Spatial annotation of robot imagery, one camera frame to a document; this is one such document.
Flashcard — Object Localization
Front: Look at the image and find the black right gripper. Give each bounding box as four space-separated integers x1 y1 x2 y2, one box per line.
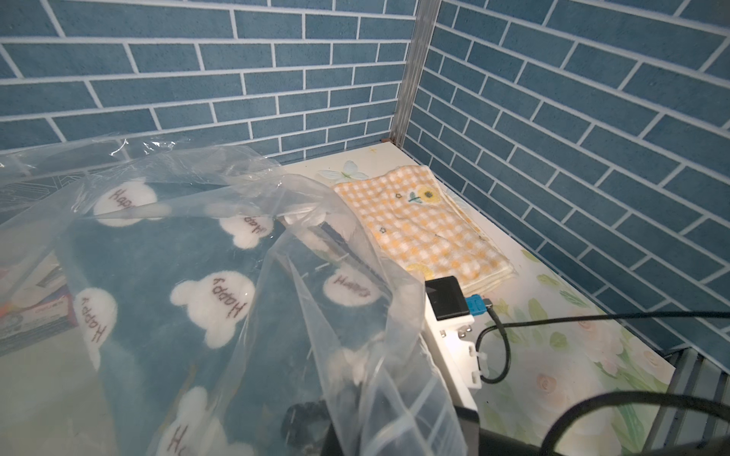
452 404 730 456

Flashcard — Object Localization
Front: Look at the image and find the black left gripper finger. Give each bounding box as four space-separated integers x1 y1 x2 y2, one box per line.
281 400 342 456

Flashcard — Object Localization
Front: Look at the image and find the blue cloud pattern blanket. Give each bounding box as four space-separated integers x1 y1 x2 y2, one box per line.
56 179 400 456

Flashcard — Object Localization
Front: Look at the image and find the clear plastic vacuum bag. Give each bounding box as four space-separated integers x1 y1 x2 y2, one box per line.
1 146 468 455

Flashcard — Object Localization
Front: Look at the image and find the orange checkered sunflower blanket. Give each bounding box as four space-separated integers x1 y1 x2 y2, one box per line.
334 165 516 296

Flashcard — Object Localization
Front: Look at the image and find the highlighter marker pack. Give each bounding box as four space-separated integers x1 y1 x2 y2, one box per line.
1 265 76 356

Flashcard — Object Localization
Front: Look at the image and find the black right camera cable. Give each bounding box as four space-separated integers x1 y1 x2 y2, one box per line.
474 304 730 386

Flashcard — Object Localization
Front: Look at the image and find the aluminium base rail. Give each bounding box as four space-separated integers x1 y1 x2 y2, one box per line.
641 347 730 456

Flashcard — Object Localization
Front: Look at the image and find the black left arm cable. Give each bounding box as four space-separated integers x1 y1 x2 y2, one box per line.
538 389 730 456

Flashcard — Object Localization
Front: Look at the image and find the right aluminium corner post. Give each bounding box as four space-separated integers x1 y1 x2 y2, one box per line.
391 0 441 148

